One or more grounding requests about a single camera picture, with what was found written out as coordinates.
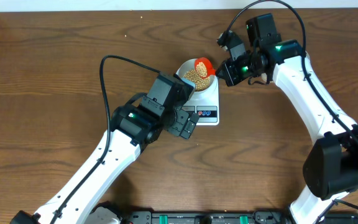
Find grey round bowl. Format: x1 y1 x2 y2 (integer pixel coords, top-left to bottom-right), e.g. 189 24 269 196
177 57 215 91

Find red plastic measuring scoop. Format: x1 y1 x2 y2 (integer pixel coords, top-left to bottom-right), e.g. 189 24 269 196
194 57 216 79

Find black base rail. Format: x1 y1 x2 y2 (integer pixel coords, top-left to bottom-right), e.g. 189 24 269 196
90 202 358 224

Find white digital kitchen scale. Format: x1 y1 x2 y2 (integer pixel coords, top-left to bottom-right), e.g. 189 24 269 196
183 75 219 126

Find soybeans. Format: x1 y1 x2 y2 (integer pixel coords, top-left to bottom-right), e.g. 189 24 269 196
184 69 211 91

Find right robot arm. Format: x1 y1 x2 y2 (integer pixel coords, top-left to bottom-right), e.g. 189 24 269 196
216 14 358 223

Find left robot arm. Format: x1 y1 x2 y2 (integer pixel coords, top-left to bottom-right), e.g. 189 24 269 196
11 73 199 224

